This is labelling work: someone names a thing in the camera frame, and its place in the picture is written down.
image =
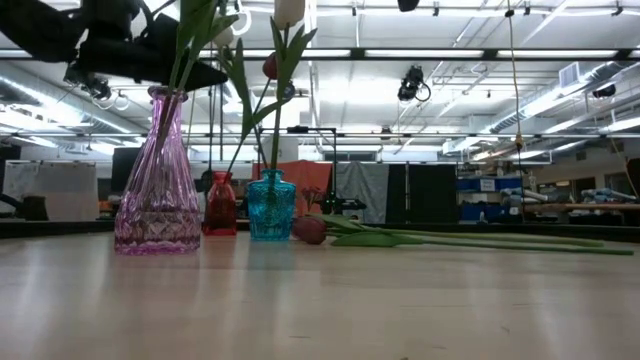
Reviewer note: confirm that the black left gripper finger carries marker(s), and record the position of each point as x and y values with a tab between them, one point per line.
160	32
205	75

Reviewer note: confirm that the white artificial tulip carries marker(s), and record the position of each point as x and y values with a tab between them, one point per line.
289	10
224	37

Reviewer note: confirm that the pale background robot arm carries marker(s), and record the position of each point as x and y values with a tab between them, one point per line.
605	194
520	194

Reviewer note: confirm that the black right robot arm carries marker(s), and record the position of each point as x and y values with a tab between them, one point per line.
408	4

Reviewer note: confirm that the background black robot arm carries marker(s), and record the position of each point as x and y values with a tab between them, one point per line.
345	204

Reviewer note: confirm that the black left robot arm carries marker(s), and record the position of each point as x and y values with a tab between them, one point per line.
35	30

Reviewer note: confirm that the purple ribbed glass vase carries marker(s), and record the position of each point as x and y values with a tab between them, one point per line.
160	200

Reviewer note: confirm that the small red glass vase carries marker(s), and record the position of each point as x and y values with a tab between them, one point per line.
220	210

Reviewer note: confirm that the teal embossed glass vase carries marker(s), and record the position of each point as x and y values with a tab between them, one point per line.
270	210

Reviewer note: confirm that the red tulip with green leaf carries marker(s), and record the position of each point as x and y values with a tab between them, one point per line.
269	67

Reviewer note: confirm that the white cylinder bucket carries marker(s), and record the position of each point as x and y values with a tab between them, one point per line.
288	150

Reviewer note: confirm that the black monitor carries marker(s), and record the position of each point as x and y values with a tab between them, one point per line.
122	170

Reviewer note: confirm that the orange cloth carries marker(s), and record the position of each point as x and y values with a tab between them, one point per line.
310	175

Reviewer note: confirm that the white board panel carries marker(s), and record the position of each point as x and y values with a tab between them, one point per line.
60	190

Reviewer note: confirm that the dark round container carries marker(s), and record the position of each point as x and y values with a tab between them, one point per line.
35	210

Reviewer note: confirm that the dark red artificial tulip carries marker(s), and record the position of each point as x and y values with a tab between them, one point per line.
310	230

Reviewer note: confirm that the grey cloth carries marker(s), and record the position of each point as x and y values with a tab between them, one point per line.
362	185

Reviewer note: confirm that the black room divider panel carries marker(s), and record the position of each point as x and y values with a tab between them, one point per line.
430	195

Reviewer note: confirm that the blue storage bin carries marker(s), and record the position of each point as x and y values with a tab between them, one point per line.
490	214
467	185

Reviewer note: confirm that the black overhead light beam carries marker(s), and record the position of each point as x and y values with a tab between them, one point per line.
490	54

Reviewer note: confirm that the pink artificial tulip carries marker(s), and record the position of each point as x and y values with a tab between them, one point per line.
500	237

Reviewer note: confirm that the white ceiling air vent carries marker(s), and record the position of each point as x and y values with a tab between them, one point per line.
569	75

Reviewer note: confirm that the black ceiling dome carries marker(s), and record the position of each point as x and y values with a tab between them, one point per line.
605	91

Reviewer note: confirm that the wooden background table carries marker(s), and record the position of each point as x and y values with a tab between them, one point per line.
590	206

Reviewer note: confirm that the black ceiling camera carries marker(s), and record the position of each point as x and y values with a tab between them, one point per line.
100	91
412	80

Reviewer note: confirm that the round ceiling camera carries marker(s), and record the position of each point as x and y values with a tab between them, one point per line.
292	90

